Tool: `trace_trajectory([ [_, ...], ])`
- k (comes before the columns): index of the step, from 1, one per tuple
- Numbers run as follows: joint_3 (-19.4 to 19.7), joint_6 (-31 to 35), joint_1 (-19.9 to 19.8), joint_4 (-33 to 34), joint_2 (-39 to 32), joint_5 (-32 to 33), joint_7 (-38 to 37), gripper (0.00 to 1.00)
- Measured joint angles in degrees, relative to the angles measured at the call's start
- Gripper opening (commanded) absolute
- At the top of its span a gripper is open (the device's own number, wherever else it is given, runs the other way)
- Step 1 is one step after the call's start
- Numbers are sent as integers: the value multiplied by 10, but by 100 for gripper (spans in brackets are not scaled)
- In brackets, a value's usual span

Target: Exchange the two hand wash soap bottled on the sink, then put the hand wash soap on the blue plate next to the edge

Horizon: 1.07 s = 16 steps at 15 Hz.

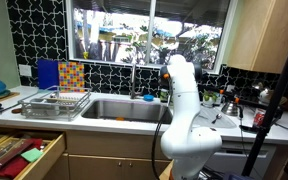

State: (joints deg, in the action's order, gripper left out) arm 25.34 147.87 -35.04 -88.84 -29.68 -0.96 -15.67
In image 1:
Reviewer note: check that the blue round dish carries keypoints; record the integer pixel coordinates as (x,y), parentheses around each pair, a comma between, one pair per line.
(148,97)

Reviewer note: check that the green hand soap bottle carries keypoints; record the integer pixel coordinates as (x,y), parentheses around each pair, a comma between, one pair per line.
(164,95)

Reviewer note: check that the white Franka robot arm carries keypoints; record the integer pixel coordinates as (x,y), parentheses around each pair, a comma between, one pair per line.
(184,133)

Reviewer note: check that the chrome sink faucet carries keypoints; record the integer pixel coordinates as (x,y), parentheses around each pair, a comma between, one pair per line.
(133,83)

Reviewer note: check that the stainless steel sink basin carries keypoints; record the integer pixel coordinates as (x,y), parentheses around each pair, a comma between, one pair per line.
(124,111)

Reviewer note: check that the orange plastic cup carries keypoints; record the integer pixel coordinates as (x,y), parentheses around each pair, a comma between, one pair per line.
(120,118)

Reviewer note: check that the white framed window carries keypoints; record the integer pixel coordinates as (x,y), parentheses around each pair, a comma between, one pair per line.
(110,33)

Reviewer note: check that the small potted green plant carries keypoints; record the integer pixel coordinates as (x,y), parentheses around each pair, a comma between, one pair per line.
(210,98)

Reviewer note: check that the wooden base cabinet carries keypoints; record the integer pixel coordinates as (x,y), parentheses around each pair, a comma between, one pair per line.
(114,156)

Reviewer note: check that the multicoloured checkered cutting board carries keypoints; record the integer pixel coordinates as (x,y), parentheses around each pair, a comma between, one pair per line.
(71,76)

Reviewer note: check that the metal spoon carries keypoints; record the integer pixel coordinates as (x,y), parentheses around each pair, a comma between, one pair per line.
(217,117)

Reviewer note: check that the grey drying mat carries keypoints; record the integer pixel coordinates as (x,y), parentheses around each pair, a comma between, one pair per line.
(224,121)

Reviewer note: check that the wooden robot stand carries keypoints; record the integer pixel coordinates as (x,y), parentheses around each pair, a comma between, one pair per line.
(165,173)

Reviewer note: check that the steel gooseneck kettle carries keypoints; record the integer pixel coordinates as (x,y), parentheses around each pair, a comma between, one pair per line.
(231,108)

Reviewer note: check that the blue cutting board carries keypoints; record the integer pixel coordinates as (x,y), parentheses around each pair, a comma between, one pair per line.
(47,73)

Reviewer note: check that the open wooden drawer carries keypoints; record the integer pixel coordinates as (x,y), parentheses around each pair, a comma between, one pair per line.
(52,153)

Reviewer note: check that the grey dishwasher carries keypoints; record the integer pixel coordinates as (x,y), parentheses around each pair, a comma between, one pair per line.
(234,160)

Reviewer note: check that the red soda can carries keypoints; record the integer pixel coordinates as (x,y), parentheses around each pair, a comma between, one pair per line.
(258,117)

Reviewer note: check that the white teapot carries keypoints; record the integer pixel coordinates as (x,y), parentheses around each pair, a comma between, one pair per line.
(265,96)

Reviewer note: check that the green cloth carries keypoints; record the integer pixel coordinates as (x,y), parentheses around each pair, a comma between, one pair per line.
(32,155)

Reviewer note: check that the black tripod pole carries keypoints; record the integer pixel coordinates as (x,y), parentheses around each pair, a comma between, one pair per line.
(284,86)

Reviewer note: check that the wooden board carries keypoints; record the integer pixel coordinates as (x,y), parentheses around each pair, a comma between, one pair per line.
(4,97)

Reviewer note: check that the red cloth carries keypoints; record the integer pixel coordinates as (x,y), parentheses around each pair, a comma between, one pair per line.
(14,166)

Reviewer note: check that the white wall outlet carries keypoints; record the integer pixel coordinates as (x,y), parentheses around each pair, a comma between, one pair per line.
(25,70)

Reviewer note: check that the wooden wall cabinet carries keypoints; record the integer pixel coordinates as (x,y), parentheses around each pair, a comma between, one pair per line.
(270,33)

